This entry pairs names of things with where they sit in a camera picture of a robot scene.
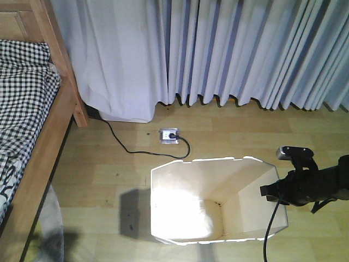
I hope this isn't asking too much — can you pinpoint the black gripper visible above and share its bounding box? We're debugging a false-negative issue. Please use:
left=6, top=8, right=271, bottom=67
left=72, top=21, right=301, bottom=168
left=260, top=169, right=323, bottom=206

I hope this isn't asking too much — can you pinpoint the white plastic trash bin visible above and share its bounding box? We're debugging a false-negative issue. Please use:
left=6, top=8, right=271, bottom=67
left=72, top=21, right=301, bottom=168
left=150, top=156, right=288, bottom=246

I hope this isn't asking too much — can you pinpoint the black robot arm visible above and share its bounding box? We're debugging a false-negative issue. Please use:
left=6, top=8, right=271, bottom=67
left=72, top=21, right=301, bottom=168
left=260, top=155, right=348, bottom=213

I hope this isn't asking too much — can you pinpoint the floor power socket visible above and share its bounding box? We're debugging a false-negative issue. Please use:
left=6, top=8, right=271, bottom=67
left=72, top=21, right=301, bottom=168
left=159, top=128, right=179, bottom=144

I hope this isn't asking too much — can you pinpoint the light grey curtain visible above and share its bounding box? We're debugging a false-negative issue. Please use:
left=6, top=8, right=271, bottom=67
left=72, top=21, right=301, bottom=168
left=52, top=1, right=348, bottom=123

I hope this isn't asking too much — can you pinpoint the grey round rug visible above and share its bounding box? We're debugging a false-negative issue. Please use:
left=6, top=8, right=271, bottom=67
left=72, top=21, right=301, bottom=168
left=24, top=186, right=64, bottom=261

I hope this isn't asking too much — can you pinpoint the black white checkered bedding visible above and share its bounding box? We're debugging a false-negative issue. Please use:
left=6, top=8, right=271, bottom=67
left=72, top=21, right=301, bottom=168
left=1, top=40, right=61, bottom=220

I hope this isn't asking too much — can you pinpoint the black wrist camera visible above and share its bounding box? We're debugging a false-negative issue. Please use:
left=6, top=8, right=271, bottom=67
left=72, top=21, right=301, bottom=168
left=276, top=146, right=318, bottom=171

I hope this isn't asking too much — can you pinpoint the black power cord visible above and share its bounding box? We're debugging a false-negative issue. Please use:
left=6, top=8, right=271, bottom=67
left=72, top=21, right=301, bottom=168
left=87, top=108, right=191, bottom=159

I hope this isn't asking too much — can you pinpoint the wooden bed frame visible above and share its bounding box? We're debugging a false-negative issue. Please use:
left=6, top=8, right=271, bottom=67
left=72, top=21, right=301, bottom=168
left=1, top=1, right=88, bottom=261

